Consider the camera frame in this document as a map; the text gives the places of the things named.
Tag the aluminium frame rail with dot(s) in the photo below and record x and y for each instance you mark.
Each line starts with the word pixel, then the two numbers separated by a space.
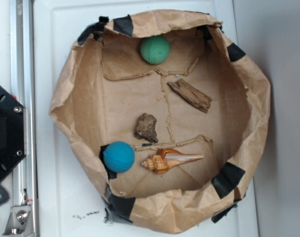
pixel 23 87

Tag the brown rock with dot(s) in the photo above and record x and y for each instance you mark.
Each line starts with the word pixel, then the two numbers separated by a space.
pixel 146 128

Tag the brown paper bag bin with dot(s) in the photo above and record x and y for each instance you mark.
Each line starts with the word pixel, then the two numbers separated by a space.
pixel 106 85

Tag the metal corner bracket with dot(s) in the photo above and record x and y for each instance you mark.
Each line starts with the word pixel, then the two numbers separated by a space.
pixel 17 225

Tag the brown wood piece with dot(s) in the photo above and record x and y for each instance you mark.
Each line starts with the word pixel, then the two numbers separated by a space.
pixel 193 96

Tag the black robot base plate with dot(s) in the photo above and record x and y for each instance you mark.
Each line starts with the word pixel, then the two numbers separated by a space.
pixel 12 139

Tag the green foam ball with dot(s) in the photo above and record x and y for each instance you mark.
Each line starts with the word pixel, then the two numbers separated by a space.
pixel 155 49

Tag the blue foam ball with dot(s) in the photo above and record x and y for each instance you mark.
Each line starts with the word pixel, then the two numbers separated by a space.
pixel 119 157

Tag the orange conch seashell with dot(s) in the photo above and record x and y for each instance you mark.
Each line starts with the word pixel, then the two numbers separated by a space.
pixel 166 159

